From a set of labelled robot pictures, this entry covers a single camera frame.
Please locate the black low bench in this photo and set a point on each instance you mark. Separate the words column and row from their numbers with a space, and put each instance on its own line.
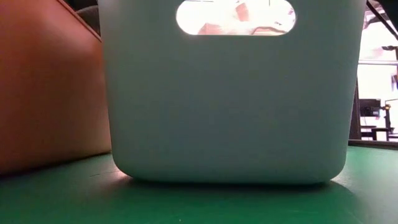
column 377, row 130

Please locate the black table edge frame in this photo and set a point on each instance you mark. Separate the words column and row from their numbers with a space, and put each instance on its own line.
column 376, row 144

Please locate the teal plastic basket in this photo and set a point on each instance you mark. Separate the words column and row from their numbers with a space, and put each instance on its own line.
column 230, row 109

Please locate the black partition panel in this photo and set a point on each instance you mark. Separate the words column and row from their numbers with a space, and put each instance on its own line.
column 355, row 118

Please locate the black camera stand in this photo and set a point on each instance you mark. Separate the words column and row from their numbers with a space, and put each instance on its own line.
column 387, row 115

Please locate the black computer monitor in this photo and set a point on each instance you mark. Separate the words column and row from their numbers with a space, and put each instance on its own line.
column 369, row 107

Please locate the gray horizontal rail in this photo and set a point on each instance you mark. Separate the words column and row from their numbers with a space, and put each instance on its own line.
column 377, row 62

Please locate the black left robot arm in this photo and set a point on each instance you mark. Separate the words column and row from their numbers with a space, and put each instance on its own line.
column 82, row 3

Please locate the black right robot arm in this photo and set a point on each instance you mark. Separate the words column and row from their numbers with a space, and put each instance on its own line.
column 388, row 6

